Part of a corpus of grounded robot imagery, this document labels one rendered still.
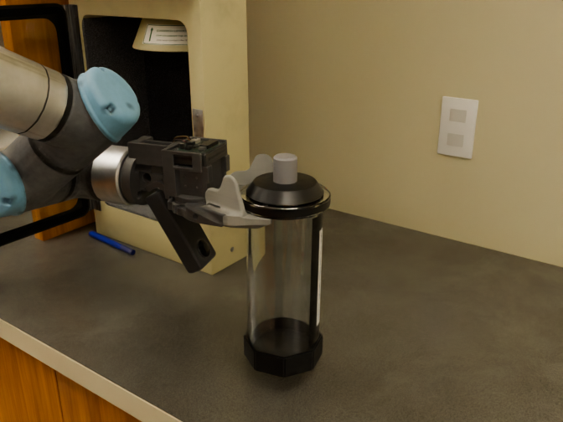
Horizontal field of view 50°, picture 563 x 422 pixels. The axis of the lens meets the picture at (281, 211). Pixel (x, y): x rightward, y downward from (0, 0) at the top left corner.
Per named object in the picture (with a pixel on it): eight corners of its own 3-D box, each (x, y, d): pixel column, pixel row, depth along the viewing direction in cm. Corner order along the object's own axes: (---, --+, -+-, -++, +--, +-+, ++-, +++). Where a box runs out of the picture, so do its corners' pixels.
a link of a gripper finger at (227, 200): (250, 187, 63) (196, 169, 70) (251, 239, 66) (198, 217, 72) (271, 181, 66) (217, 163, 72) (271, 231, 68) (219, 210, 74)
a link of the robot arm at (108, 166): (95, 209, 78) (131, 190, 85) (124, 213, 76) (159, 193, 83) (87, 153, 75) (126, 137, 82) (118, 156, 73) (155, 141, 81)
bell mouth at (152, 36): (182, 38, 120) (180, 9, 118) (252, 44, 110) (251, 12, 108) (111, 47, 107) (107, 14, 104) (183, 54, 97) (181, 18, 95)
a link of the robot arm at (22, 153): (1, 121, 64) (71, 115, 74) (-55, 177, 69) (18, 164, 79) (40, 183, 64) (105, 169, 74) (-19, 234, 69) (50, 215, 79)
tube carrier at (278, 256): (334, 333, 82) (341, 183, 74) (308, 379, 72) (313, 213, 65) (260, 317, 85) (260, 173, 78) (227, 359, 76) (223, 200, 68)
